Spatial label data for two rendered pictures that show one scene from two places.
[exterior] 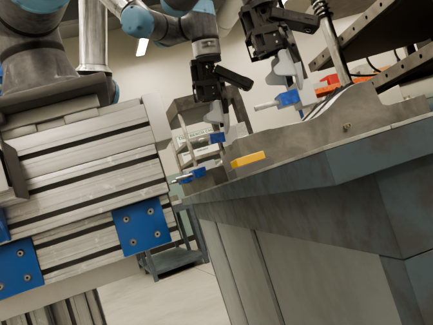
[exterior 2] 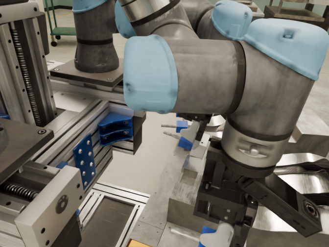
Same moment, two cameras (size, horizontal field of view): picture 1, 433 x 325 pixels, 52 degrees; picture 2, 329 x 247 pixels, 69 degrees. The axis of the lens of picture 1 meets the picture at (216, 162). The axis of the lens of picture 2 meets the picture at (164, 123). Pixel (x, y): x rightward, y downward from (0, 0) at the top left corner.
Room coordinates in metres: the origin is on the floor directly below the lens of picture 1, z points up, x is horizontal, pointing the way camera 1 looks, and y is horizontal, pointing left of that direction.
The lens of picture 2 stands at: (0.69, -0.21, 1.34)
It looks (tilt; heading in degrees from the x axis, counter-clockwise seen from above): 33 degrees down; 27
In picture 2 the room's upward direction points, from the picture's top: 4 degrees clockwise
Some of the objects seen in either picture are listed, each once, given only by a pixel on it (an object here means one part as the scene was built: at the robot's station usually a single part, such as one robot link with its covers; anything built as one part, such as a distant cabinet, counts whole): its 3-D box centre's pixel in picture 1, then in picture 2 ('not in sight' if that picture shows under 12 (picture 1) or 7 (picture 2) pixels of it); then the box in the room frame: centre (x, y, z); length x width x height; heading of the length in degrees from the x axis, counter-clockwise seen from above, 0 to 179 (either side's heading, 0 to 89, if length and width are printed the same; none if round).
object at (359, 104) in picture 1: (315, 128); (276, 195); (1.21, -0.29, 0.87); 0.50 x 0.26 x 0.14; 100
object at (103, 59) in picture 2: not in sight; (96, 51); (1.30, 0.38, 1.09); 0.15 x 0.15 x 0.10
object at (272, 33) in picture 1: (265, 29); (232, 182); (0.96, -0.19, 1.09); 0.09 x 0.08 x 0.12; 100
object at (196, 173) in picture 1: (194, 174); (178, 126); (1.37, 0.07, 0.85); 0.13 x 0.05 x 0.05; 117
